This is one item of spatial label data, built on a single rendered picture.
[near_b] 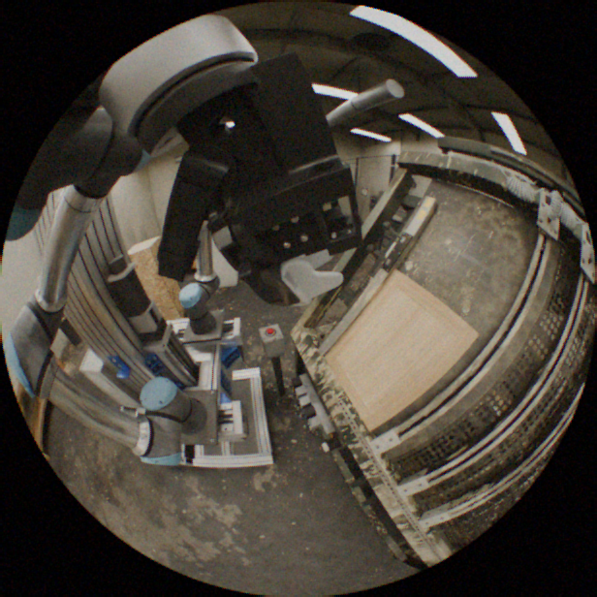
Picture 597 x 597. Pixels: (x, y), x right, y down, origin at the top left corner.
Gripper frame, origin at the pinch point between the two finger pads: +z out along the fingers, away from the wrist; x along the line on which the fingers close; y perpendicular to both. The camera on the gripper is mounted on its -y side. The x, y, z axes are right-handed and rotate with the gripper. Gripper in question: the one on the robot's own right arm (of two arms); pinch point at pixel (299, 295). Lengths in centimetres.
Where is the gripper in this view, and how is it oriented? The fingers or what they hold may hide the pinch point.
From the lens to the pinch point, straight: 20.8
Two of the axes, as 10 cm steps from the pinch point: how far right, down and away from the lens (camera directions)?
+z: 3.6, 4.5, 8.2
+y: 9.2, -2.8, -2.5
